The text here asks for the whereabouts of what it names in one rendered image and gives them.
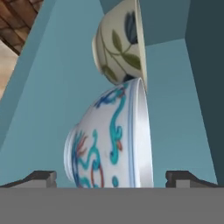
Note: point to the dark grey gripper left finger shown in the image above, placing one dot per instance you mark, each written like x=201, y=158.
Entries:
x=40, y=178

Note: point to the blue cabinet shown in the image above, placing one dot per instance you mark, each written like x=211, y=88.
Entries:
x=43, y=102

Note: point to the white bowl with teal pattern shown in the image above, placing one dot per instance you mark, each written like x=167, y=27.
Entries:
x=110, y=140

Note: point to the cream bowl with green leaves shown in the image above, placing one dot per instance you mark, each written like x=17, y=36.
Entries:
x=119, y=43

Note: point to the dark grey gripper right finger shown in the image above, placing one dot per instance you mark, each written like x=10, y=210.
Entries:
x=180, y=178

